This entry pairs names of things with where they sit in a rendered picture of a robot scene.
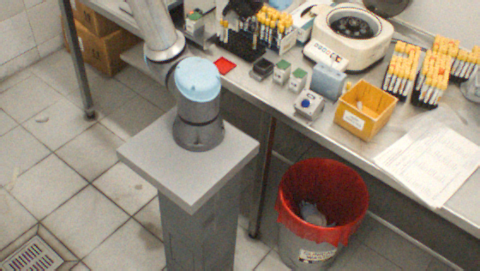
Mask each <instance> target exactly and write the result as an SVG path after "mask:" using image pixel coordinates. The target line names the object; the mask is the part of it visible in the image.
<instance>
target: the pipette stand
mask: <svg viewBox="0 0 480 271"><path fill-rule="evenodd" d="M329 69H330V66H328V65H327V64H325V63H321V62H319V63H317V64H316V65H315V66H314V70H313V75H312V78H311V82H310V86H309V90H310V91H312V92H313V93H315V94H319V95H320V96H321V97H322V98H323V100H324V102H326V103H328V104H329V105H331V106H333V105H334V103H335V102H336V101H337V100H338V99H339V97H340V96H342V95H343V93H342V92H343V86H344V82H345V78H346V74H344V73H342V72H341V71H339V70H337V69H334V68H331V72H329Z"/></svg>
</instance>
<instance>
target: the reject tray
mask: <svg viewBox="0 0 480 271"><path fill-rule="evenodd" d="M213 63H214V64H215V65H216V66H217V68H218V72H219V73H220V74H221V75H226V74H227V73H229V72H230V71H231V70H233V69H234V68H235V67H236V66H237V65H236V64H235V63H233V62H232V61H231V60H227V59H225V58H224V57H220V58H219V59H218V60H215V61H214V62H213Z"/></svg>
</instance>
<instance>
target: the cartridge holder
mask: <svg viewBox="0 0 480 271"><path fill-rule="evenodd" d="M274 67H275V65H274V63H273V62H271V61H269V60H266V59H265V58H264V57H263V58H262V59H261V60H258V61H257V62H255V63H253V67H252V70H251V71H250V72H249V75H251V76H253V77H254V78H256V79H258V80H259V81H262V80H263V79H264V78H266V77H267V76H269V75H270V74H271V73H273V68H274Z"/></svg>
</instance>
